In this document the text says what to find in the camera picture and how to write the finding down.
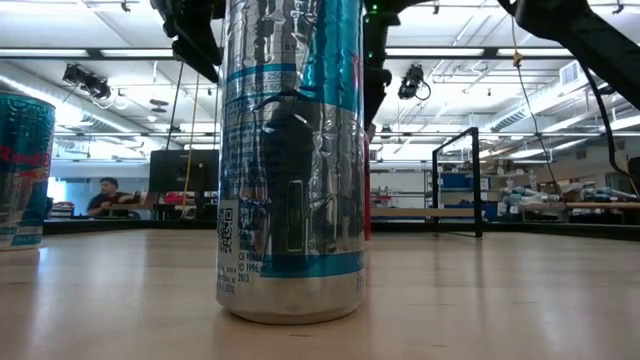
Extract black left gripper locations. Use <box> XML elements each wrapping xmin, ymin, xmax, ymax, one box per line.
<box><xmin>149</xmin><ymin>0</ymin><xmax>224</xmax><ymax>84</ymax></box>

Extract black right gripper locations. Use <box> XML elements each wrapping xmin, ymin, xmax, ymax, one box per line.
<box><xmin>363</xmin><ymin>0</ymin><xmax>402</xmax><ymax>132</ymax></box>

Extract blue silver Red Bull can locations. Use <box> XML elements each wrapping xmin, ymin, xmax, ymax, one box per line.
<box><xmin>0</xmin><ymin>91</ymin><xmax>57</xmax><ymax>252</ymax></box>
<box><xmin>215</xmin><ymin>0</ymin><xmax>367</xmax><ymax>325</ymax></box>

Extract black monitor back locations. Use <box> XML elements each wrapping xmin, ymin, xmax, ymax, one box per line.
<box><xmin>148</xmin><ymin>148</ymin><xmax>221</xmax><ymax>195</ymax></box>

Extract blue storage bins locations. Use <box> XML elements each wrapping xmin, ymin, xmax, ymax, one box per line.
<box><xmin>439</xmin><ymin>171</ymin><xmax>494</xmax><ymax>223</ymax></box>

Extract person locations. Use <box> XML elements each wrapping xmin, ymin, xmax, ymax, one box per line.
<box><xmin>86</xmin><ymin>176</ymin><xmax>135</xmax><ymax>219</ymax></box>

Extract wooden workbench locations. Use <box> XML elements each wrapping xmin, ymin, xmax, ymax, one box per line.
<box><xmin>519</xmin><ymin>200</ymin><xmax>640</xmax><ymax>225</ymax></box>

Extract black rig camera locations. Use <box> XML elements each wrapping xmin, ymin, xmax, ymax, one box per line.
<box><xmin>61</xmin><ymin>63</ymin><xmax>113</xmax><ymax>101</ymax></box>
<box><xmin>397</xmin><ymin>63</ymin><xmax>432</xmax><ymax>101</ymax></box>

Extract wooden shelf with black frame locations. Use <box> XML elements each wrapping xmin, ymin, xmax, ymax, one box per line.
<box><xmin>370</xmin><ymin>126</ymin><xmax>484</xmax><ymax>239</ymax></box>

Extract black hanging cable yellow knot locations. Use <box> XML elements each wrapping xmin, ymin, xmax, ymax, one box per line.
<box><xmin>507</xmin><ymin>0</ymin><xmax>571</xmax><ymax>211</ymax></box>

